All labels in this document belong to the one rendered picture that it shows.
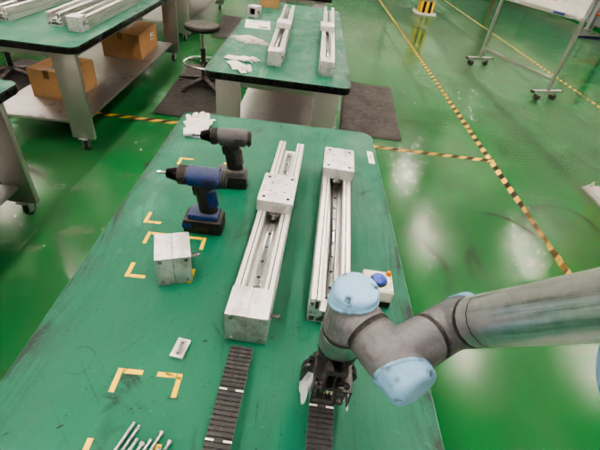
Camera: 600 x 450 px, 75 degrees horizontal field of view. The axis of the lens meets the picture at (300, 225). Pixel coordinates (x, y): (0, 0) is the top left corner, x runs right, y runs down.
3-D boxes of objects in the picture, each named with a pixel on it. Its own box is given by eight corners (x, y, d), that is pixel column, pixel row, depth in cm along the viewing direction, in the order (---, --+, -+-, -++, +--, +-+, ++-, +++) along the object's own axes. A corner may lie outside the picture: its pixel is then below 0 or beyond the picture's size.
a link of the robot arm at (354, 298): (354, 317, 54) (320, 276, 59) (340, 361, 61) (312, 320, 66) (396, 298, 58) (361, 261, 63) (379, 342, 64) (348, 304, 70)
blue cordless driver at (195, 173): (224, 237, 121) (223, 178, 108) (160, 230, 120) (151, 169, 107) (229, 222, 127) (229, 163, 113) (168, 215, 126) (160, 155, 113)
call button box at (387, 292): (388, 308, 106) (395, 293, 102) (353, 303, 106) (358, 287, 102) (386, 287, 112) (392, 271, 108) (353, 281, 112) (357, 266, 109)
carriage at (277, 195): (290, 221, 122) (292, 204, 117) (255, 216, 122) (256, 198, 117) (295, 194, 134) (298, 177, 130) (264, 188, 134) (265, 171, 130)
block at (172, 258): (202, 280, 107) (200, 255, 101) (158, 286, 103) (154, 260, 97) (199, 255, 114) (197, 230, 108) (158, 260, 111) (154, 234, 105)
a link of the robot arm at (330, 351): (322, 309, 69) (368, 316, 69) (319, 325, 71) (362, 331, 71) (320, 345, 63) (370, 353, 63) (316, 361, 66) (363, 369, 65)
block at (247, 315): (275, 345, 93) (279, 321, 87) (224, 338, 93) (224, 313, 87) (280, 316, 100) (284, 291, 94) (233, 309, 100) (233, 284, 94)
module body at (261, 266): (271, 314, 100) (273, 293, 95) (233, 309, 100) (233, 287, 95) (302, 162, 163) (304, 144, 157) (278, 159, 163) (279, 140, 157)
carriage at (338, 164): (350, 187, 141) (354, 171, 137) (320, 183, 141) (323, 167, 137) (350, 165, 153) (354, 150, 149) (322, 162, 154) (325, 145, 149)
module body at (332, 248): (345, 326, 100) (351, 304, 95) (306, 320, 100) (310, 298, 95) (346, 169, 163) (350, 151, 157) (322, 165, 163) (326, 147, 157)
